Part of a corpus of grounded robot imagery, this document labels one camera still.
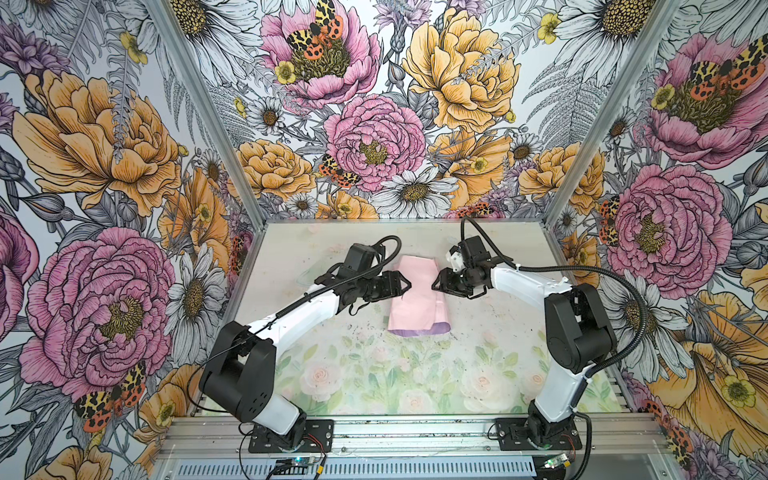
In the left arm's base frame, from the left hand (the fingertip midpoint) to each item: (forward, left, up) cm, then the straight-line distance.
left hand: (401, 295), depth 84 cm
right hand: (+5, -12, -8) cm, 15 cm away
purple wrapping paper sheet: (0, -6, -8) cm, 10 cm away
